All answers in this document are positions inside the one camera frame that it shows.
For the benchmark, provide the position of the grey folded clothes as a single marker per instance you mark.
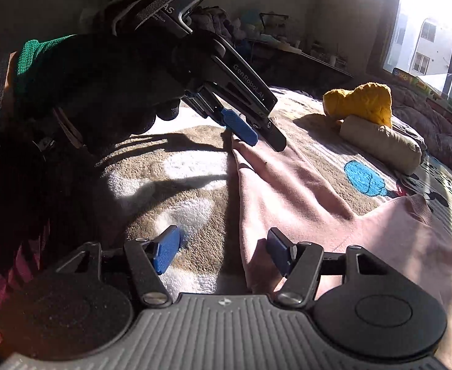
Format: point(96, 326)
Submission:
point(411, 133)

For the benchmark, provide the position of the cartoon mouse printed blanket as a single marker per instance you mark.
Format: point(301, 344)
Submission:
point(195, 200)

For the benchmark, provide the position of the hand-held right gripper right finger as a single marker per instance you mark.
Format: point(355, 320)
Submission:
point(280, 252)

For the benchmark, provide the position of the yellow knit sweater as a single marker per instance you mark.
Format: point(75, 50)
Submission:
point(364, 102)

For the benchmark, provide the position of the colourful alphabet board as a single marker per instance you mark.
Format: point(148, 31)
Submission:
point(407, 75)

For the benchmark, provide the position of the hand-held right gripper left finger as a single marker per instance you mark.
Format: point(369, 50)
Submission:
point(166, 252)

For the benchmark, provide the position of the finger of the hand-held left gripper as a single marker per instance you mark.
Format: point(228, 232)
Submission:
point(241, 125)
point(275, 140)

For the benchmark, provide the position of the cluttered desk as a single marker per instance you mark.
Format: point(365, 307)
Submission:
point(307, 61)

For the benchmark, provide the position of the purple quilt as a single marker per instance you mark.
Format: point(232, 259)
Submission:
point(442, 131)

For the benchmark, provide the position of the window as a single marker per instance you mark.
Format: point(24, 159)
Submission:
point(430, 27)

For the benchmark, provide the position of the pink sweatshirt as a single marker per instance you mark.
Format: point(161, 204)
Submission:
point(287, 192)

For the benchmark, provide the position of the person's left hand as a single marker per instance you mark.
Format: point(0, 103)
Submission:
point(106, 84)

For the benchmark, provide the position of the purple quilted jacket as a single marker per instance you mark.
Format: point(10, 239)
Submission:
point(218, 23)

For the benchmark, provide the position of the beige folded garment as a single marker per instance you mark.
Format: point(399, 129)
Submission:
point(380, 142)

